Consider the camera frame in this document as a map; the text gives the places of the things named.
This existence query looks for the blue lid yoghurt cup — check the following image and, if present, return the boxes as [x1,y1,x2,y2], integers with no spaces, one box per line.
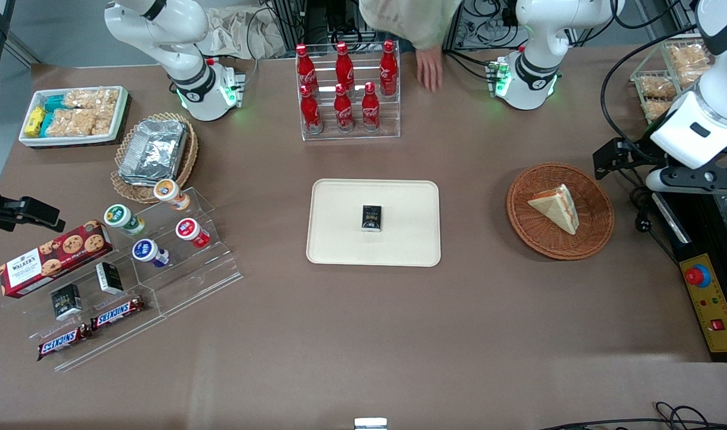
[132,238,170,268]

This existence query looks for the small black white box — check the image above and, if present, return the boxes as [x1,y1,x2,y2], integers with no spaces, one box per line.
[50,284,83,321]
[96,262,124,295]

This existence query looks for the person in cream top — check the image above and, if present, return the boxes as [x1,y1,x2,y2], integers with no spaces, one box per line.
[358,0,463,52]

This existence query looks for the orange lid yoghurt cup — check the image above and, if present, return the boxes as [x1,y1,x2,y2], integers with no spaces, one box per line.
[154,179,192,211]

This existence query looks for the stack of foil trays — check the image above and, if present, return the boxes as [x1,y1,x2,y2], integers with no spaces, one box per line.
[118,119,189,187]

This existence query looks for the triangular sandwich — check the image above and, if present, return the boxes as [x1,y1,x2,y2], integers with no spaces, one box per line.
[527,183,580,235]

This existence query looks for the black cable bundle behind table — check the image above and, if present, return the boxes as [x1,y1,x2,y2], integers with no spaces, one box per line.
[444,0,522,81]

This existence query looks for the person's left hand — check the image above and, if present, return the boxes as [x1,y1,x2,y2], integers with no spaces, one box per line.
[416,48,444,92]

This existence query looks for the black countertop appliance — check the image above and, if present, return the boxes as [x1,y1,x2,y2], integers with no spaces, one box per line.
[651,190,727,363]

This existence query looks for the red cola bottle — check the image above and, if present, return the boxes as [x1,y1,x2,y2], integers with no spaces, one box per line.
[299,85,323,134]
[379,40,398,97]
[335,42,355,91]
[296,44,320,96]
[333,84,355,133]
[361,82,381,132]

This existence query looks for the green lid yoghurt cup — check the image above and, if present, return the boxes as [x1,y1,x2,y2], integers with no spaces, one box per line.
[104,204,146,235]

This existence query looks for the yellow emergency stop box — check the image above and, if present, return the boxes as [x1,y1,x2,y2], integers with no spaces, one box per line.
[679,253,727,354]

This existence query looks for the black cables at table edge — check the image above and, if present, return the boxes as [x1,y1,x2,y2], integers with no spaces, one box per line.
[536,401,727,430]

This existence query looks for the Snickers chocolate bar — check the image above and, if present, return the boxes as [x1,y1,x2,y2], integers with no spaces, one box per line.
[90,296,145,331]
[37,323,93,361]

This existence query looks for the yellow snack packet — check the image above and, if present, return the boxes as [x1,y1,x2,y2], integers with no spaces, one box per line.
[25,106,46,137]

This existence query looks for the red Walkers cookie box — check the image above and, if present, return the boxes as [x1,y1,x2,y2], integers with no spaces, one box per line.
[0,220,114,299]

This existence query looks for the clear rice cracker bag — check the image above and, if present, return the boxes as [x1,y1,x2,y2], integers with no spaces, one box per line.
[63,88,120,112]
[45,107,114,137]

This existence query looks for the clear acrylic bottle rack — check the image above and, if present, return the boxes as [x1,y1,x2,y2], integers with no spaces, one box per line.
[296,41,401,142]

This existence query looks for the brown round wicker basket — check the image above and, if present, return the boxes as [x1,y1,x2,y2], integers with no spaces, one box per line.
[506,162,615,261]

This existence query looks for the black right arm base cable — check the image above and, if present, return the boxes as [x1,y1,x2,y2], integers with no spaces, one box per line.
[241,6,280,81]

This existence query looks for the red lid yoghurt cup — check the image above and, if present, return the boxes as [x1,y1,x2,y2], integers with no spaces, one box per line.
[175,217,211,248]

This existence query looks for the wire snack rack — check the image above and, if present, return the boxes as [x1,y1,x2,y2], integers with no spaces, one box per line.
[630,35,717,126]

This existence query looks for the clear acrylic stepped display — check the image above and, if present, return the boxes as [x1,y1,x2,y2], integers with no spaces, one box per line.
[2,186,243,372]

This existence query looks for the light round wicker basket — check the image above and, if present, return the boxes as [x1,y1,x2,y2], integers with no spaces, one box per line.
[111,112,199,205]

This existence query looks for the black cable with plug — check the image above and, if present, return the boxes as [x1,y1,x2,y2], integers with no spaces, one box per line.
[628,172,682,265]

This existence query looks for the cream plastic serving tray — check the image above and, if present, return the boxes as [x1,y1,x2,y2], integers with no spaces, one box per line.
[306,179,442,268]

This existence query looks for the white rectangular snack tray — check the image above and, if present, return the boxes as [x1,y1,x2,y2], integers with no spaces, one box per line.
[18,85,130,148]

